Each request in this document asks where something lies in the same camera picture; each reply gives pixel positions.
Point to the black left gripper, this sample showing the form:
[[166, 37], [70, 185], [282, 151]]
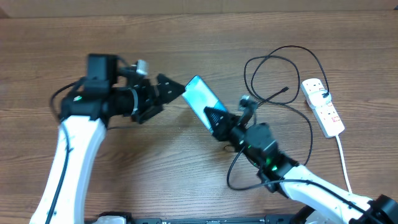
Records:
[[150, 99]]

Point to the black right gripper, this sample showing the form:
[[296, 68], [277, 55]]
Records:
[[221, 129]]

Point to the blue Galaxy smartphone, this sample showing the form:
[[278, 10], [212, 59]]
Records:
[[198, 95]]

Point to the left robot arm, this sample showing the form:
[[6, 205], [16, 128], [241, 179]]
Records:
[[111, 87]]

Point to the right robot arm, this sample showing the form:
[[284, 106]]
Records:
[[280, 173]]

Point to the white USB charger plug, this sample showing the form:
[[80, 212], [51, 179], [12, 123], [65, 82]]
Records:
[[318, 98]]

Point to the white power strip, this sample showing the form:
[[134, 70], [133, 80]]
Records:
[[327, 116]]

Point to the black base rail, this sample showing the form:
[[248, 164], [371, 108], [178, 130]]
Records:
[[123, 217]]

